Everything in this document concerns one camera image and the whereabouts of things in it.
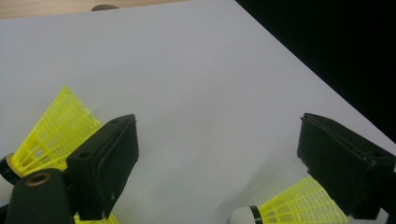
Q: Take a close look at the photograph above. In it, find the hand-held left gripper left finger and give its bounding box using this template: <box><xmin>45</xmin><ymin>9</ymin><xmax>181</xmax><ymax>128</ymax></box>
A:
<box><xmin>65</xmin><ymin>113</ymin><xmax>140</xmax><ymax>222</ymax></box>

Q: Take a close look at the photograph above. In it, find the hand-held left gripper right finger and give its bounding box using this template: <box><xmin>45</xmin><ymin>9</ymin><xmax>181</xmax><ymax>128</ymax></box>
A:
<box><xmin>297</xmin><ymin>112</ymin><xmax>396</xmax><ymax>220</ymax></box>

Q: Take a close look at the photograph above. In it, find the white table sheet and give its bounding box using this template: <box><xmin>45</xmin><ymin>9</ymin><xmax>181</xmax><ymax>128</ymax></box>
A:
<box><xmin>0</xmin><ymin>0</ymin><xmax>396</xmax><ymax>224</ymax></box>

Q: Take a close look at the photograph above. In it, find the round table grommet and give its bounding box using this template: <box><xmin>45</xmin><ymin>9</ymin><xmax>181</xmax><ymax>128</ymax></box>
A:
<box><xmin>91</xmin><ymin>4</ymin><xmax>120</xmax><ymax>12</ymax></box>

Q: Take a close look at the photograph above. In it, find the wooden table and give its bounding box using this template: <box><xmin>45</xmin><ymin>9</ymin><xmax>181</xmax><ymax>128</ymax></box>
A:
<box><xmin>0</xmin><ymin>0</ymin><xmax>191</xmax><ymax>20</ymax></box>

